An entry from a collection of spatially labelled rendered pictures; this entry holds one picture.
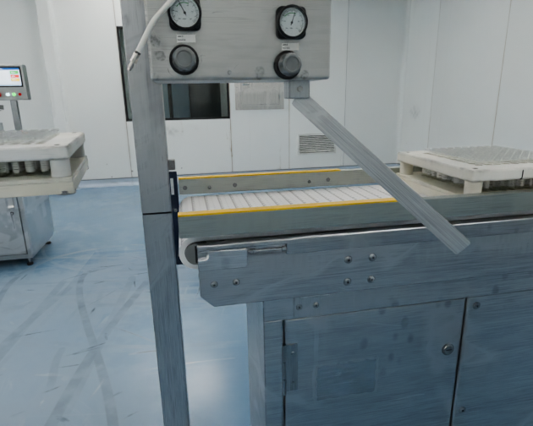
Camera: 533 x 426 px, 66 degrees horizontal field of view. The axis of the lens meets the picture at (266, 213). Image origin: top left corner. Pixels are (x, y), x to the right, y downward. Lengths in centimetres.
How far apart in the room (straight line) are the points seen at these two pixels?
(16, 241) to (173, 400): 243
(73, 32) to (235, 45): 549
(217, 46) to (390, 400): 70
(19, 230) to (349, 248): 286
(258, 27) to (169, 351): 72
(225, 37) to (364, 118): 596
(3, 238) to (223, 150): 338
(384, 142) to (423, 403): 586
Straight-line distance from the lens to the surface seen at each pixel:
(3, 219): 331
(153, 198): 86
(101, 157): 595
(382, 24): 660
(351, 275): 66
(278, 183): 86
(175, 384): 105
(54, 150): 66
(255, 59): 53
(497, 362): 98
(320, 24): 55
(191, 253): 60
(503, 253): 80
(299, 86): 57
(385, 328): 80
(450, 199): 69
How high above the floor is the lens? 113
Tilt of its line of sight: 16 degrees down
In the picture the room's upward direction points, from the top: 1 degrees counter-clockwise
